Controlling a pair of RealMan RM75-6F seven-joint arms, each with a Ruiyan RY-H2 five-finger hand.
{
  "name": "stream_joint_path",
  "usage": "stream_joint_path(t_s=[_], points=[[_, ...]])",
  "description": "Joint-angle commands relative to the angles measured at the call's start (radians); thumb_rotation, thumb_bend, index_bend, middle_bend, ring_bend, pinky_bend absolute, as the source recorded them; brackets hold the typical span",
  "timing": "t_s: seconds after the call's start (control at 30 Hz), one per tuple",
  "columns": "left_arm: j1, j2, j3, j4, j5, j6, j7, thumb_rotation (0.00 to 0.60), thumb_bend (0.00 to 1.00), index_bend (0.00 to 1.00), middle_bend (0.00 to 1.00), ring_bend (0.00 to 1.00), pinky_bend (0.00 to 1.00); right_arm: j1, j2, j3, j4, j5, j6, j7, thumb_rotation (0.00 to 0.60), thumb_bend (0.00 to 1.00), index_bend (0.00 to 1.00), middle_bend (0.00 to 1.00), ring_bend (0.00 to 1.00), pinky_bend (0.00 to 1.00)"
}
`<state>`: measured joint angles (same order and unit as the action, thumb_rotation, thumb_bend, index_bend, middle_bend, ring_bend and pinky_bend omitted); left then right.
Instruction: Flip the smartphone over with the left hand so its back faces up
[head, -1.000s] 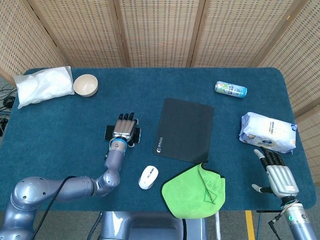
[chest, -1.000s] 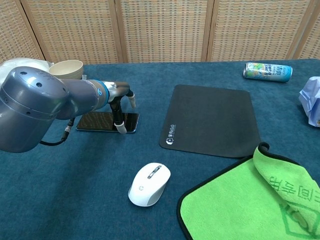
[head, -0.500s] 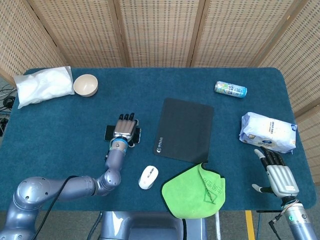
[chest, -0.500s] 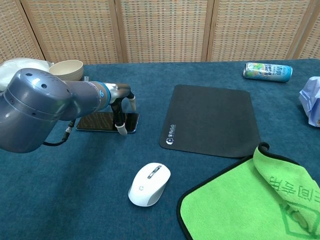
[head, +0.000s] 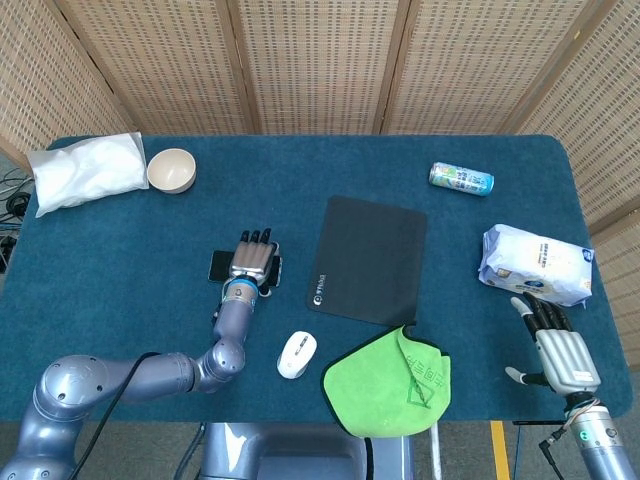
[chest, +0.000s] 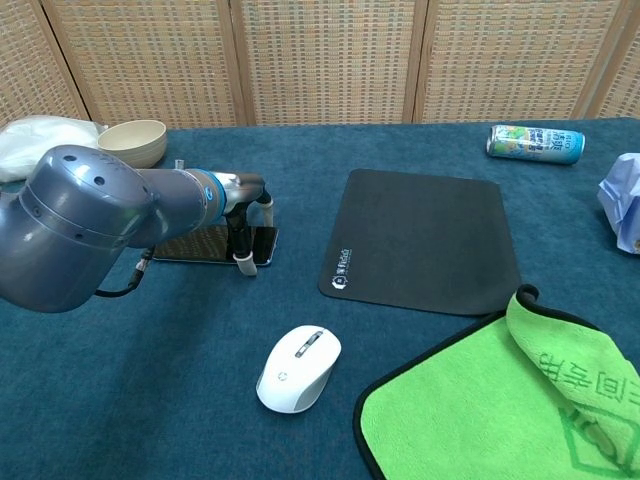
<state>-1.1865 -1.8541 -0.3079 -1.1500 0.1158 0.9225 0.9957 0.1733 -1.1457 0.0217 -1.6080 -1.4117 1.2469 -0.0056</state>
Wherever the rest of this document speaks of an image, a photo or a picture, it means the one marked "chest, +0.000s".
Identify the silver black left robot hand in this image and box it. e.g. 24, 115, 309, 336
218, 171, 276, 278

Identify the black smartphone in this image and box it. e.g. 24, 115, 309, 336
152, 224, 280, 268

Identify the black mouse pad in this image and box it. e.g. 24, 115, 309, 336
316, 168, 524, 318

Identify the white computer mouse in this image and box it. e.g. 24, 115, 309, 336
255, 324, 343, 414

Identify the green microfiber cloth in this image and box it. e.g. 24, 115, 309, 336
353, 283, 640, 480

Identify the beige bowl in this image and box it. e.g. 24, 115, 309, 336
96, 120, 169, 169

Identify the woven wooden folding screen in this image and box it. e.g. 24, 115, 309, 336
0, 0, 640, 132

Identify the dark blue table cloth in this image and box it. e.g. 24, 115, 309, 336
0, 117, 640, 480

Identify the white plastic bag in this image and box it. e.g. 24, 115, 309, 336
0, 115, 109, 184

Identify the printed drink can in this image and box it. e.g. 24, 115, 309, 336
485, 124, 586, 167

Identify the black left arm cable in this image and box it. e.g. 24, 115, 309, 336
94, 247, 154, 300

